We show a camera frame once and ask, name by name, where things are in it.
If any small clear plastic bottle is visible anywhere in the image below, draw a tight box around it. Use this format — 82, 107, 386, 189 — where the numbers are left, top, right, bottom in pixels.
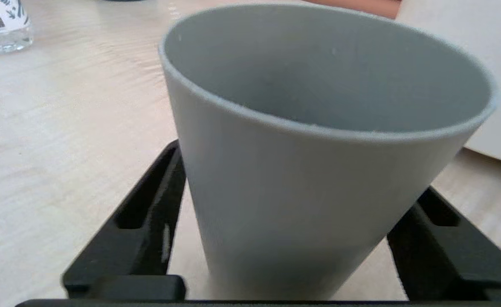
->
0, 0, 34, 54

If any pink cylindrical sofa bolster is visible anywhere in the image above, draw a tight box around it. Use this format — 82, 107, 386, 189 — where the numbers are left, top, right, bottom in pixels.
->
304, 0, 403, 20

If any grey-blue plastic cup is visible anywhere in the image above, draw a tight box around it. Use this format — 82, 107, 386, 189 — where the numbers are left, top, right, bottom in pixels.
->
158, 3, 499, 301

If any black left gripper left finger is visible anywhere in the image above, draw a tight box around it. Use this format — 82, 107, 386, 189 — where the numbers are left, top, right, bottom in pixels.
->
61, 139, 187, 301

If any large tea beverage dispenser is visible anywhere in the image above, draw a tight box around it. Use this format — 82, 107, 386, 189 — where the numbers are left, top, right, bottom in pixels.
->
394, 0, 501, 167

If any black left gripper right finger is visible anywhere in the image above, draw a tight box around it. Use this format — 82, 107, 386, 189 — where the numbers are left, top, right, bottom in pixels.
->
386, 186, 501, 301

